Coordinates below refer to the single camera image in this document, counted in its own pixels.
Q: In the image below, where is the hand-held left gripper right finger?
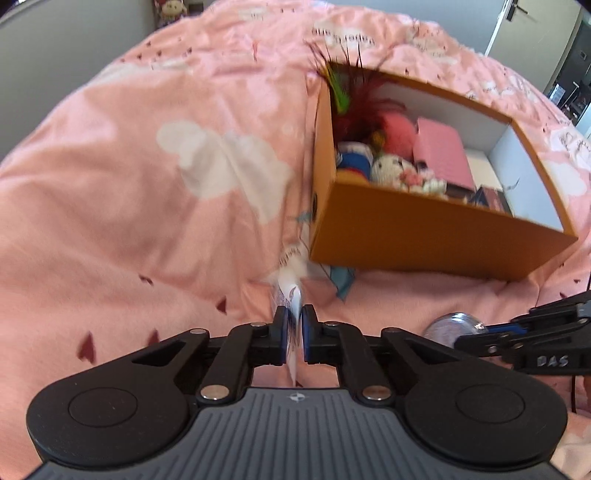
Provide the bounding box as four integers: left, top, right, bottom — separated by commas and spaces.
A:
302, 305, 455, 403

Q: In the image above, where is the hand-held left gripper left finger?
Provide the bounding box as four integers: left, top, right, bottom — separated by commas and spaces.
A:
134, 307, 287, 403

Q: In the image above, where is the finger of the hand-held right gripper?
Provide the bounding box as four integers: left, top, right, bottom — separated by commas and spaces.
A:
455, 318, 591, 357
482, 290, 591, 334

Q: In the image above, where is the round glitter mirror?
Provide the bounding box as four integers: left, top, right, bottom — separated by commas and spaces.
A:
422, 312, 488, 349

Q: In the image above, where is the white plastic packet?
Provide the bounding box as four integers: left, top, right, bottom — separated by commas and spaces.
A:
265, 244, 310, 388

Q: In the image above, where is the orange cardboard box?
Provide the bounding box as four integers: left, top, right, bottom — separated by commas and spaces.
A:
307, 65, 579, 282

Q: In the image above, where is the black box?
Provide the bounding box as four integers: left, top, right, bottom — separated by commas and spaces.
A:
468, 185, 512, 215

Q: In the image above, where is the dog plush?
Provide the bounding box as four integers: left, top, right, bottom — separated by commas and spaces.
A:
333, 141, 376, 185

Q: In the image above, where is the cream crochet doll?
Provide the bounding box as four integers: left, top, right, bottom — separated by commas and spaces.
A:
369, 154, 448, 197

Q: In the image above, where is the pink wallet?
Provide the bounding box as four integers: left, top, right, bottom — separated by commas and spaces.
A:
412, 117, 477, 191

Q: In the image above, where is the pink plush ball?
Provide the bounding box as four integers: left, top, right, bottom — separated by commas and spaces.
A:
379, 112, 421, 160

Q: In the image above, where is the red green feather toy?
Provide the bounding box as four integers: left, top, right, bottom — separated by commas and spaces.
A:
305, 41, 409, 139

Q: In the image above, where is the black cabinet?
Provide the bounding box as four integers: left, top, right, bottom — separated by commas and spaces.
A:
545, 23, 591, 137

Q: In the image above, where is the white door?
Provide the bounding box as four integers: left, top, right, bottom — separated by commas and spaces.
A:
485, 0, 583, 90

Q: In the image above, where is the background plush toy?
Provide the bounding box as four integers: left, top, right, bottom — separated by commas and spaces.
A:
152, 0, 190, 28

